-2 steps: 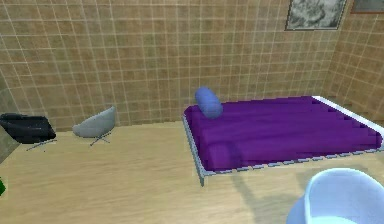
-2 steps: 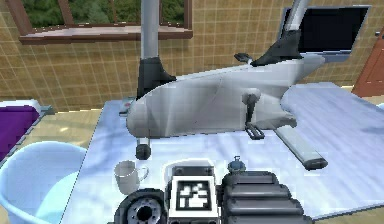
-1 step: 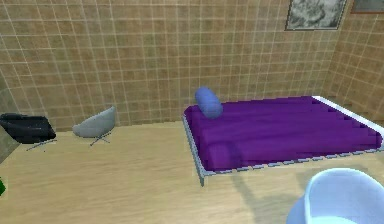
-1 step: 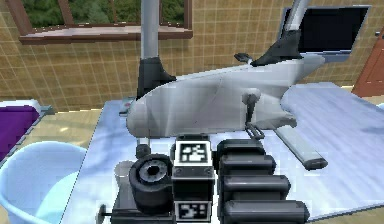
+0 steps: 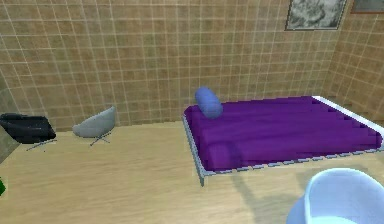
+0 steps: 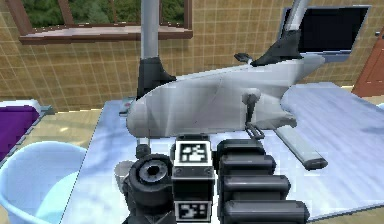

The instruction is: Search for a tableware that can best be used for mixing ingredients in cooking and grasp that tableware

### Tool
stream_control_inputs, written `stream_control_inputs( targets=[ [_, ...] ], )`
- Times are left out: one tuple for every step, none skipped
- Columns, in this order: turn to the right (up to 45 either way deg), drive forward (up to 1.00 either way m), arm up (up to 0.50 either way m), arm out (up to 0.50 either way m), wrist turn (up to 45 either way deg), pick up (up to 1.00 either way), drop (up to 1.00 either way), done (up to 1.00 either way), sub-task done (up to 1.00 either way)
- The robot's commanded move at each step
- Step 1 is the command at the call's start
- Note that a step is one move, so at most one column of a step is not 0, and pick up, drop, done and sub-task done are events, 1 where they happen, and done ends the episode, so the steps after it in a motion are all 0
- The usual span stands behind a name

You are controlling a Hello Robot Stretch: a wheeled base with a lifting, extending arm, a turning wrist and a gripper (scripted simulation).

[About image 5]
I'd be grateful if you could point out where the blue cylinder pillow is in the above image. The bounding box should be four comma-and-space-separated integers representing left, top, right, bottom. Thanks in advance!
194, 86, 224, 120

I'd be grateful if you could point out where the black shell chair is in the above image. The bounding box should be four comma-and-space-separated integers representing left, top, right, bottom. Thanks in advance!
0, 112, 58, 152

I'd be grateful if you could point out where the purple bed with white frame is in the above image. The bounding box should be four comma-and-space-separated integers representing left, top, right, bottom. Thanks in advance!
181, 95, 384, 188

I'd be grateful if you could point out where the pale blue armchair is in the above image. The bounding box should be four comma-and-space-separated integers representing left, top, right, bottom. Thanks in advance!
285, 167, 384, 224

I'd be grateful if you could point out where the grey shell chair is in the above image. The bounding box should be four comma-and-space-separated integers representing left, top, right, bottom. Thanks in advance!
72, 105, 118, 147

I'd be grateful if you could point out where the grey framed picture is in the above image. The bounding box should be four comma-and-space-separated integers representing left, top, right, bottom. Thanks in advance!
284, 0, 348, 32

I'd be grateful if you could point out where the brown framed picture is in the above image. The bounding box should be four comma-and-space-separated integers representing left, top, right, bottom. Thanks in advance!
350, 0, 384, 15

